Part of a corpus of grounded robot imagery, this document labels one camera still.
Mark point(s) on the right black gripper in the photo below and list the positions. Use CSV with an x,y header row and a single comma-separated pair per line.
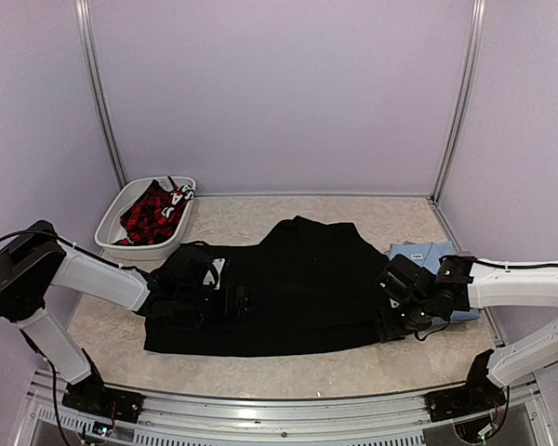
x,y
388,327

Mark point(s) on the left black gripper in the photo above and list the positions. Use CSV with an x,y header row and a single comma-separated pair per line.
x,y
225,309

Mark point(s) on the black long sleeve shirt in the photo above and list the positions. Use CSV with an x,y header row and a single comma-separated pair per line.
x,y
314,292

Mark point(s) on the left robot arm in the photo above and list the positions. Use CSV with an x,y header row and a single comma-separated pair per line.
x,y
114,338

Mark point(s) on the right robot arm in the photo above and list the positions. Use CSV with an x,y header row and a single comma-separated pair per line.
x,y
465,282

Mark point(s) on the light blue folded shirt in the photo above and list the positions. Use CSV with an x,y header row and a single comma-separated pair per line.
x,y
427,255

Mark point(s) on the white plastic bin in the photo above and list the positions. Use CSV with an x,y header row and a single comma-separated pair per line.
x,y
109,229

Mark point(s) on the red black plaid shirt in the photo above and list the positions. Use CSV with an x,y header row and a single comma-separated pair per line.
x,y
154,217

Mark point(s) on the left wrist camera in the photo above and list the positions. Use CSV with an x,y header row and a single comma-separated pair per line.
x,y
213,275

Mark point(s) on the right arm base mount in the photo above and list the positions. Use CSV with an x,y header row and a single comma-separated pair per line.
x,y
477,394

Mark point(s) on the aluminium front rail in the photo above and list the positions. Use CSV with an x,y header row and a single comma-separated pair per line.
x,y
169,418

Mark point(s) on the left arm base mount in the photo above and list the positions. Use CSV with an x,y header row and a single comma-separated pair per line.
x,y
92,396

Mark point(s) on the right aluminium corner post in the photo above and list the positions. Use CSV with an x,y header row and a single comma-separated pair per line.
x,y
469,67

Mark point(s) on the aluminium corner post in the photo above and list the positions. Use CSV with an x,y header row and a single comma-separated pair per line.
x,y
89,48
469,67

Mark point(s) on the left aluminium corner post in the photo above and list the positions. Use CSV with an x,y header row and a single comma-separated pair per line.
x,y
89,48

